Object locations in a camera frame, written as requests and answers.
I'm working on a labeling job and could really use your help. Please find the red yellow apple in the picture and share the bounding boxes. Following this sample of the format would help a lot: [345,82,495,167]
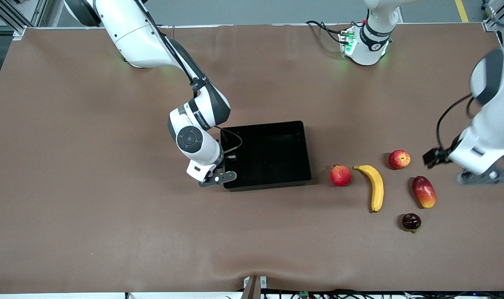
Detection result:
[388,149,411,170]

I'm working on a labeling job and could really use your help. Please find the black left base cables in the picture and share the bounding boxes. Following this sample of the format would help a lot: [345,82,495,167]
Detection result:
[305,20,348,44]

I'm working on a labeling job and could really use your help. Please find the brown table cover mat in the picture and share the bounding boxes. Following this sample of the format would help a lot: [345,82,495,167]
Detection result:
[0,24,504,294]

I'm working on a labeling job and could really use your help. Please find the red pomegranate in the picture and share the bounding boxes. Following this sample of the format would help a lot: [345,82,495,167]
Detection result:
[329,164,352,187]

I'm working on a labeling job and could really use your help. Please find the red yellow mango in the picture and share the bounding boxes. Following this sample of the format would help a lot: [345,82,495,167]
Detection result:
[412,176,437,209]

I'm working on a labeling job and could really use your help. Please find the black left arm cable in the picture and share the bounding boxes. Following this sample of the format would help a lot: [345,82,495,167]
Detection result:
[437,93,477,152]

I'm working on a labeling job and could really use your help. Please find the yellow banana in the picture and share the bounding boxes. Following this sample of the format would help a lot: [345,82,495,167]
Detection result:
[353,164,385,213]

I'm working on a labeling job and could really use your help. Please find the aluminium frame profile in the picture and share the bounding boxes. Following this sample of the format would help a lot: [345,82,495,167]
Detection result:
[0,0,49,41]
[482,0,504,42]

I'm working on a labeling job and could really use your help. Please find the dark purple mangosteen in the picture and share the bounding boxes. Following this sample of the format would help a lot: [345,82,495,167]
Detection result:
[402,213,422,233]

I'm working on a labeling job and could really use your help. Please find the black plastic box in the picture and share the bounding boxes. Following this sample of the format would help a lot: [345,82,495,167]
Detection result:
[219,120,312,191]

